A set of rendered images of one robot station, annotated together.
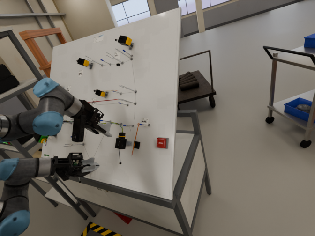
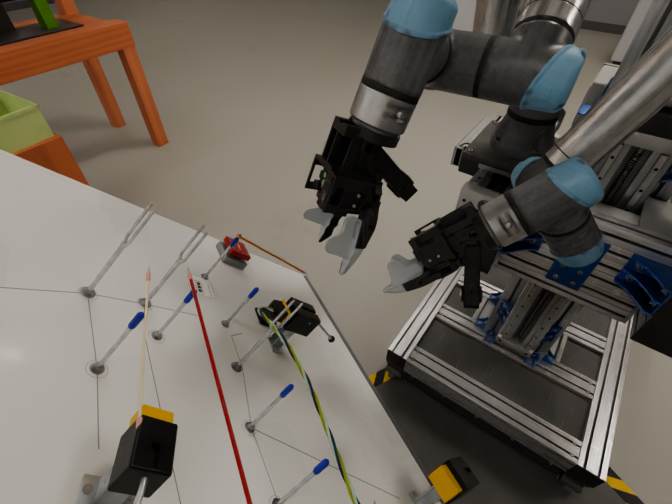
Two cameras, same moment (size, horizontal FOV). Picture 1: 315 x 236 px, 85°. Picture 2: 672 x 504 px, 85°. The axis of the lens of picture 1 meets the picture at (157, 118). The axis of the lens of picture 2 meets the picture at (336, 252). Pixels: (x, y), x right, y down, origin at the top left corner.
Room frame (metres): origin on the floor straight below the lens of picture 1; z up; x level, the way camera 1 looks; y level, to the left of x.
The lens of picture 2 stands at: (1.08, 0.47, 1.65)
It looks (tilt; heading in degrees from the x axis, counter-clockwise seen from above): 45 degrees down; 209
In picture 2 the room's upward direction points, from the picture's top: straight up
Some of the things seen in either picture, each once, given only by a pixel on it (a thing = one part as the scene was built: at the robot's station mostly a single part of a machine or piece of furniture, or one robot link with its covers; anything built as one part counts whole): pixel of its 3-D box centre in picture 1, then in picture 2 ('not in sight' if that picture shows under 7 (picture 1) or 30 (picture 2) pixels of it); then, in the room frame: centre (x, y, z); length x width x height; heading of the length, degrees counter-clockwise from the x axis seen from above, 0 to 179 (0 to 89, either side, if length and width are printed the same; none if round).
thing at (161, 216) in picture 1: (139, 206); not in sight; (0.73, 0.30, 0.60); 0.55 x 0.03 x 0.39; 56
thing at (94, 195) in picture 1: (85, 189); not in sight; (1.04, 0.76, 0.60); 0.55 x 0.02 x 0.39; 56
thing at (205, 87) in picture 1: (186, 76); not in sight; (2.97, -0.74, 0.51); 1.30 x 0.76 x 1.03; 175
